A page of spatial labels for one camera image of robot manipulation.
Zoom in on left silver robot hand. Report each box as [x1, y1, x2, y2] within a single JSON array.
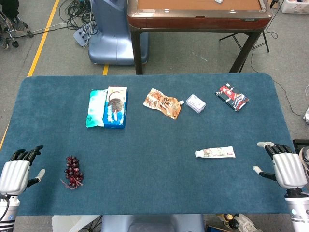
[[0, 145, 46, 196]]

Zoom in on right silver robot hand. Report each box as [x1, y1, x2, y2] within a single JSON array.
[[253, 141, 308, 189]]

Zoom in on white toothpaste tube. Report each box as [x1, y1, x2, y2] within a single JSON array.
[[195, 146, 236, 159]]

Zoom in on grey sneaker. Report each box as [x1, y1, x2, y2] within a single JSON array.
[[298, 146, 309, 184]]

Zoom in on black box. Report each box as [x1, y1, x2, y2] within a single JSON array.
[[292, 139, 309, 153]]

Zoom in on dark red grape bunch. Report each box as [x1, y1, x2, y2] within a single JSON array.
[[60, 155, 84, 190]]

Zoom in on white sneaker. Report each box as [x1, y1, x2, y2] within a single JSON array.
[[238, 213, 264, 232]]

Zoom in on dark glass bottle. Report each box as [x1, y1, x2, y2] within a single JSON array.
[[216, 213, 239, 229]]

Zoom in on red black snack packet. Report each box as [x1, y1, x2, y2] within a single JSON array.
[[214, 83, 250, 112]]

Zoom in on green wet wipes pack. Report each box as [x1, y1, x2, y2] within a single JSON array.
[[85, 89, 109, 128]]

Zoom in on small clear plastic box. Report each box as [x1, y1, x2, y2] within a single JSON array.
[[186, 94, 207, 114]]

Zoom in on blue cookie box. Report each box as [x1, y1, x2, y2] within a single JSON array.
[[103, 86, 128, 129]]

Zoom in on black tripod stand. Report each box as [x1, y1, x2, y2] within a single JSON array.
[[219, 31, 270, 53]]

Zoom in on blue felt table mat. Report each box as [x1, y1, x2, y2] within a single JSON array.
[[0, 73, 299, 216]]

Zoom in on orange spout pouch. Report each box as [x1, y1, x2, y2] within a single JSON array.
[[143, 88, 185, 120]]

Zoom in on blue robot torso base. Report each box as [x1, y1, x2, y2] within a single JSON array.
[[100, 214, 205, 232]]

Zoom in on blue power strip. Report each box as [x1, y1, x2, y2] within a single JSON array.
[[73, 25, 97, 48]]

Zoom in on blue machine base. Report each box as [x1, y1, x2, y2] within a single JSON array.
[[88, 0, 149, 65]]

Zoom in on white storage box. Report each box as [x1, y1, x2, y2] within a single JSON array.
[[280, 0, 309, 14]]

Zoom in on brown wooden table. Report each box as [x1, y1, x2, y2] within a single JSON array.
[[127, 0, 273, 75]]

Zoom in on tangled black cable bundle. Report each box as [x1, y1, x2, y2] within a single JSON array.
[[59, 0, 98, 31]]

